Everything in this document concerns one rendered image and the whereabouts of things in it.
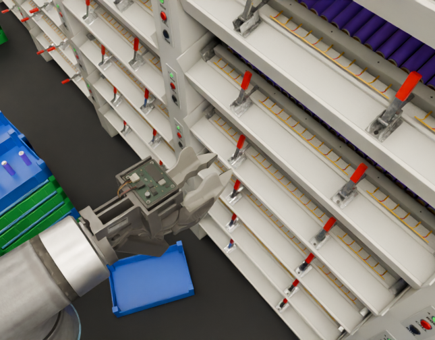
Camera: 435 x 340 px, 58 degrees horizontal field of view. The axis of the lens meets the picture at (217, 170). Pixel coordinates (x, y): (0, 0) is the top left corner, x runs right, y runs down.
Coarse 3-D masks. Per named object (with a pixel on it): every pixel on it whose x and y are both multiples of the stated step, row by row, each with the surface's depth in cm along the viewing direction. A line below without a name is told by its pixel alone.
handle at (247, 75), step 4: (248, 72) 72; (244, 76) 72; (248, 76) 72; (244, 80) 73; (248, 80) 72; (244, 84) 73; (248, 84) 73; (244, 88) 74; (240, 92) 75; (244, 92) 75; (240, 96) 75; (240, 100) 76; (244, 100) 77; (240, 104) 76
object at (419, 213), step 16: (224, 48) 82; (240, 64) 79; (256, 80) 77; (272, 96) 75; (272, 112) 75; (288, 112) 74; (304, 112) 72; (320, 128) 70; (320, 144) 70; (336, 144) 69; (352, 160) 67; (368, 176) 66; (384, 176) 65; (368, 192) 66; (384, 192) 65; (400, 192) 63; (416, 208) 62; (432, 224) 60
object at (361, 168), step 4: (360, 164) 61; (364, 164) 61; (360, 168) 61; (364, 168) 60; (356, 172) 62; (360, 172) 61; (364, 172) 61; (352, 176) 63; (356, 176) 62; (360, 176) 62; (352, 180) 63; (356, 180) 62; (348, 184) 64; (352, 184) 63; (344, 188) 65; (348, 188) 64; (344, 192) 65; (348, 192) 65
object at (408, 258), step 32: (192, 64) 85; (224, 64) 83; (224, 96) 80; (256, 96) 79; (256, 128) 76; (288, 160) 72; (320, 160) 71; (320, 192) 69; (352, 224) 65; (384, 224) 64; (416, 224) 63; (384, 256) 64; (416, 256) 61; (416, 288) 62
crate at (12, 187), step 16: (0, 144) 134; (16, 144) 139; (0, 160) 136; (16, 160) 136; (32, 160) 136; (0, 176) 133; (16, 176) 133; (32, 176) 127; (48, 176) 132; (0, 192) 129; (16, 192) 126; (0, 208) 125
